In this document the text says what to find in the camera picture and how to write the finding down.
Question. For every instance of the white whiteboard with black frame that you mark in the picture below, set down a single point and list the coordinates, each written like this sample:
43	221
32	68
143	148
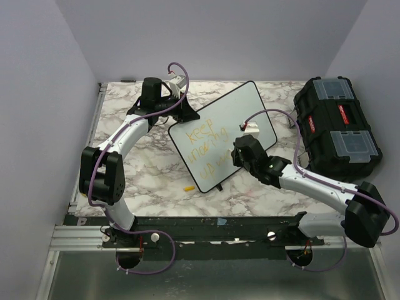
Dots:
205	144

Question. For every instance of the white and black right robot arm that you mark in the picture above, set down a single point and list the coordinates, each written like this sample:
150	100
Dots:
360	212

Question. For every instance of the blue tape piece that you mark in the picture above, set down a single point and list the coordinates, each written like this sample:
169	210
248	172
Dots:
221	221

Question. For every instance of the black plastic toolbox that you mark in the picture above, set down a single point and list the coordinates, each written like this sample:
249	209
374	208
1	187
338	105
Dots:
337	138

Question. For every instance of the small dark wall clip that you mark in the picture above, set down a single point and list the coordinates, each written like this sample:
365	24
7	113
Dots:
128	80

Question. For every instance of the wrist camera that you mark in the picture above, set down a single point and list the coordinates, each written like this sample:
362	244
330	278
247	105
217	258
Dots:
176	84
250	128

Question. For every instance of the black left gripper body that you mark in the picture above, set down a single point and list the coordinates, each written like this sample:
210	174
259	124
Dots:
175	112

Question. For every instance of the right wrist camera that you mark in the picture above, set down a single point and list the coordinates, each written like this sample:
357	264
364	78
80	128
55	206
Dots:
250	128

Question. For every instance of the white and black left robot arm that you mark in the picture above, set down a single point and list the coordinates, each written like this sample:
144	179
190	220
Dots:
101	176

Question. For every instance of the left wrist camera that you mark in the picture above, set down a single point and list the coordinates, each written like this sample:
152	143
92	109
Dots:
176	84

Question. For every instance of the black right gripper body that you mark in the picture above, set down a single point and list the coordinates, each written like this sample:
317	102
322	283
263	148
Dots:
238	161

